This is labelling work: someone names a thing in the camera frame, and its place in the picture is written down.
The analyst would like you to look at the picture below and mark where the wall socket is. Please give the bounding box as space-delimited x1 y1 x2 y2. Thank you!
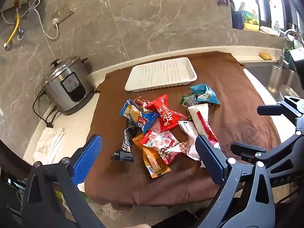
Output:
50 1 75 26

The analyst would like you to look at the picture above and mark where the pink white snack packet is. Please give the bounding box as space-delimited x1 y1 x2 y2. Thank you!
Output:
140 129 180 153

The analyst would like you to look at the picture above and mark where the gold red label snack packet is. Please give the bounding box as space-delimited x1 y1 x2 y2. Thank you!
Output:
134 97 152 113

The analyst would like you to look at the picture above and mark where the white ribbed plastic tray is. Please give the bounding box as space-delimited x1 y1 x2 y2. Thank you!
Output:
125 57 198 93

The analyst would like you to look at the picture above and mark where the steel faucet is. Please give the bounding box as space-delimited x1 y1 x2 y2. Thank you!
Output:
277 29 298 69

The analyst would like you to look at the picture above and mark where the brown cloth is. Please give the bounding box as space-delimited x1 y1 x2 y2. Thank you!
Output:
84 51 282 207

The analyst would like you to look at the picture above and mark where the yellow gas hose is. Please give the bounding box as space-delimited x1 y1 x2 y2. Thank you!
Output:
3 13 21 50

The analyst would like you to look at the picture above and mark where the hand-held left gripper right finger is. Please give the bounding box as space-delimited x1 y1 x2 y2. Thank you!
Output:
195 134 277 228

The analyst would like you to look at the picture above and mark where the blue snack packet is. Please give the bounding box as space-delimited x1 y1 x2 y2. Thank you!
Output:
119 99 159 135

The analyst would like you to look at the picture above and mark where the long white red-striped snack packet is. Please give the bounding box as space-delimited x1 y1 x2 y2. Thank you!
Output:
188 103 220 150

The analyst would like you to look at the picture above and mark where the steel sink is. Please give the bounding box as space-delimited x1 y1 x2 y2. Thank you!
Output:
239 62 304 114

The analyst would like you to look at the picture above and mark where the white rag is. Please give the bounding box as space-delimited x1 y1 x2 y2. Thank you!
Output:
259 26 281 37

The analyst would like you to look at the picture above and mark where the teal snack packet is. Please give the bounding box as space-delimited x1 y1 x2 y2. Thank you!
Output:
189 84 221 105

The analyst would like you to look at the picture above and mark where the red patterned snack packet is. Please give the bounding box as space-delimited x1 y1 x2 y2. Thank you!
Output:
157 141 191 165

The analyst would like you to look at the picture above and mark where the white power cable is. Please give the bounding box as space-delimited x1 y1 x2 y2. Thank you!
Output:
1 0 60 40

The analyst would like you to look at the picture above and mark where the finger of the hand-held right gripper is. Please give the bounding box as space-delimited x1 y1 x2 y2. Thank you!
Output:
230 133 304 171
257 96 304 133

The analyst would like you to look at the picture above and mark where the clear green-edged snack packet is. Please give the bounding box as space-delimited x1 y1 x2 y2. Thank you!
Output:
179 94 198 120

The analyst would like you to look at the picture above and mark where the black power cord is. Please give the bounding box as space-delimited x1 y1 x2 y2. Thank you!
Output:
32 89 60 129

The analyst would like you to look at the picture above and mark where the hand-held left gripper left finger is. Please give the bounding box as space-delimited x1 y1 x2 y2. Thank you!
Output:
22 134 105 228

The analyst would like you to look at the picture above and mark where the white folded cloth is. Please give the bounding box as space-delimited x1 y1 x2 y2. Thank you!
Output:
33 126 66 165

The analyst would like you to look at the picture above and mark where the steel rice cooker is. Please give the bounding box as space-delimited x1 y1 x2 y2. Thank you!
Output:
40 56 96 116

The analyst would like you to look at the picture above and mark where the small white snack packet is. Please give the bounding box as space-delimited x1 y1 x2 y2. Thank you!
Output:
178 121 203 161

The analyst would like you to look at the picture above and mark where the black snack packet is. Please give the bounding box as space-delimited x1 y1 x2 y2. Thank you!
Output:
110 121 135 163

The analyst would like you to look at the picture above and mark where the green dish rack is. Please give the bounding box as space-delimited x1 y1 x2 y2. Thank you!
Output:
284 39 304 65

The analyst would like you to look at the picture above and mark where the orange snack packet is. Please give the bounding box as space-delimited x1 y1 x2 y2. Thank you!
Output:
132 133 171 178

